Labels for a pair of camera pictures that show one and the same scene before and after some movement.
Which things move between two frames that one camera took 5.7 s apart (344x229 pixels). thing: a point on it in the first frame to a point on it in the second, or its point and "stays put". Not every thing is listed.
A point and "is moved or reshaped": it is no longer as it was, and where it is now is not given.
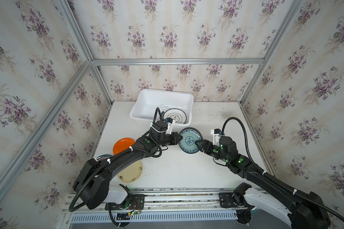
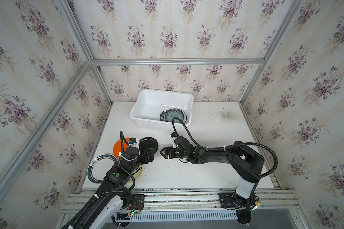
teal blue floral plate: [190, 136] is moved or reshaped
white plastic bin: [147, 100] stays put
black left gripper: [175, 140] to [145, 161]
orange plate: [121, 144] stays put
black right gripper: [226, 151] to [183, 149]
